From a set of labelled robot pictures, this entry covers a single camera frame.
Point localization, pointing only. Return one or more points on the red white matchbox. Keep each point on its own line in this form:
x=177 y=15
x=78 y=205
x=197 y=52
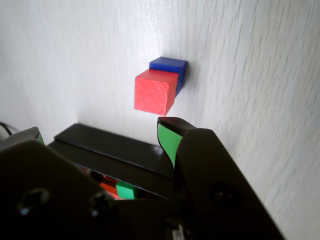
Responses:
x=109 y=188

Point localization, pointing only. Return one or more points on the green wooden cube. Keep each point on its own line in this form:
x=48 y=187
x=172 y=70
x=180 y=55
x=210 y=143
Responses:
x=126 y=191

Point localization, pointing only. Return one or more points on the red wooden cube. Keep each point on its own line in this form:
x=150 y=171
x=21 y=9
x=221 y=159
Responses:
x=152 y=95

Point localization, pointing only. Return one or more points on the blue wooden cube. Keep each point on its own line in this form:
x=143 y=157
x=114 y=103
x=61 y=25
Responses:
x=170 y=63

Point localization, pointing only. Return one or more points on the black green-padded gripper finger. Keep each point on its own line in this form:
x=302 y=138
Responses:
x=37 y=185
x=212 y=175

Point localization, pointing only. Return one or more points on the black cardboard box tray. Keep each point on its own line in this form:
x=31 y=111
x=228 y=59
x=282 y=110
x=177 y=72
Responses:
x=120 y=170

